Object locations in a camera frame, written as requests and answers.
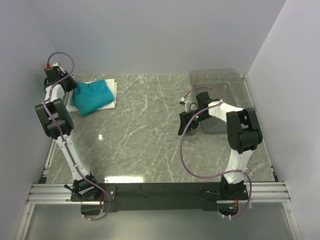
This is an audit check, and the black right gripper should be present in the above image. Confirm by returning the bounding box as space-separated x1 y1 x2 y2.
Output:
178 110 211 136

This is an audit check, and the teal t shirt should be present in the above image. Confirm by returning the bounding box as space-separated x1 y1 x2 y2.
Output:
70 79 116 116

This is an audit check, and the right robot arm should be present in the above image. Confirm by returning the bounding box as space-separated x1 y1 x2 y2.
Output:
178 91 263 200

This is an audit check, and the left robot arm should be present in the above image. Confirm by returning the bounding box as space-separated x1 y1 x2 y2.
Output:
34 76 101 201

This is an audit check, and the folded white t shirt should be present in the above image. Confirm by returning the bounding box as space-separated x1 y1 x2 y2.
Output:
65 79 117 116

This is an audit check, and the clear plastic bin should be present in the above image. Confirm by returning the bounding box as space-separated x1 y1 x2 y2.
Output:
188 67 258 135

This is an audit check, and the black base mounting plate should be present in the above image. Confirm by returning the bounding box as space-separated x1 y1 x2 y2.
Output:
69 182 253 217

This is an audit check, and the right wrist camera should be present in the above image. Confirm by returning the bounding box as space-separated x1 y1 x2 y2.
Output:
179 97 192 113

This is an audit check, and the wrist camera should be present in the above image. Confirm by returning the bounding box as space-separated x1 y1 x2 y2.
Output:
179 97 192 113
44 62 66 85

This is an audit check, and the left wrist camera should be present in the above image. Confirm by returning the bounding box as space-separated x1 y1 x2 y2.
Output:
44 62 66 85

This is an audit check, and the aluminium rail frame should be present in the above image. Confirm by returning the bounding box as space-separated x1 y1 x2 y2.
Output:
15 182 303 240

